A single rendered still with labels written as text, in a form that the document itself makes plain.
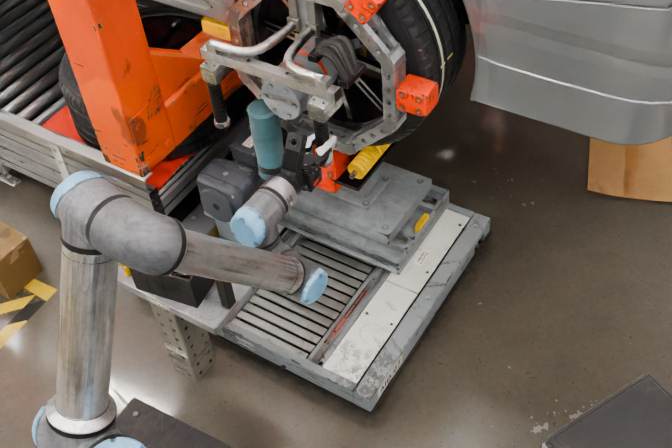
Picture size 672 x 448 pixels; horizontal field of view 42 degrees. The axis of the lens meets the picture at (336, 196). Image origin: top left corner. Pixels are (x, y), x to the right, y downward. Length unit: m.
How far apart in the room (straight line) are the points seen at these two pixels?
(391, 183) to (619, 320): 0.86
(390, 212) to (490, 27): 0.83
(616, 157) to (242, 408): 1.68
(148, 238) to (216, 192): 1.17
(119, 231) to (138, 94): 0.98
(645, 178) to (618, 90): 1.16
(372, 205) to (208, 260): 1.23
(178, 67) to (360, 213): 0.75
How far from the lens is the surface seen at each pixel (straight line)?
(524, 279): 2.98
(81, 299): 1.79
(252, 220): 2.02
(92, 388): 1.94
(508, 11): 2.24
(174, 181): 3.02
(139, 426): 2.40
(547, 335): 2.85
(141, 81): 2.54
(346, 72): 2.16
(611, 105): 2.28
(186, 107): 2.74
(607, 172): 3.37
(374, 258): 2.86
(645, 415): 2.34
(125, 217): 1.62
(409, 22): 2.25
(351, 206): 2.89
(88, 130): 3.15
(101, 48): 2.40
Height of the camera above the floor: 2.29
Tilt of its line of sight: 45 degrees down
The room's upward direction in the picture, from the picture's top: 6 degrees counter-clockwise
